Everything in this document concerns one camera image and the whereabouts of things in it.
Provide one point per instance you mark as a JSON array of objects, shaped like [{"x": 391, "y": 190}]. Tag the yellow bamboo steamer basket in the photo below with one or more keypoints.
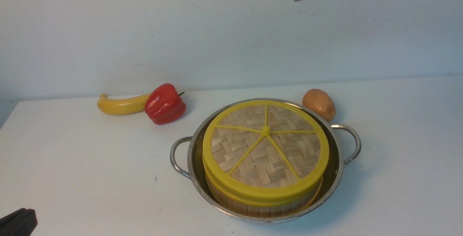
[{"x": 253, "y": 209}]

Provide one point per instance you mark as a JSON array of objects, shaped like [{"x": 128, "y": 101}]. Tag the yellow woven steamer lid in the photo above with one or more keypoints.
[{"x": 264, "y": 153}]

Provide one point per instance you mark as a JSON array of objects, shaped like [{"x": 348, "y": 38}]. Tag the stainless steel pot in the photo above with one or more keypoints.
[{"x": 186, "y": 157}]

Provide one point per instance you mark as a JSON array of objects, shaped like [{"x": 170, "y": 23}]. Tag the brown potato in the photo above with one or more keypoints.
[{"x": 319, "y": 101}]

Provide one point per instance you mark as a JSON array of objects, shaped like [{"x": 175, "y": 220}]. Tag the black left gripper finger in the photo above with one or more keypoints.
[
  {"x": 12, "y": 219},
  {"x": 24, "y": 228}
]

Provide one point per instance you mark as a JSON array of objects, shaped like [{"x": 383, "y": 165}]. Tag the yellow banana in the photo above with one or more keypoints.
[{"x": 119, "y": 107}]

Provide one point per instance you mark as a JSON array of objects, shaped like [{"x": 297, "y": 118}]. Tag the red bell pepper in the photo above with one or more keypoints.
[{"x": 165, "y": 105}]

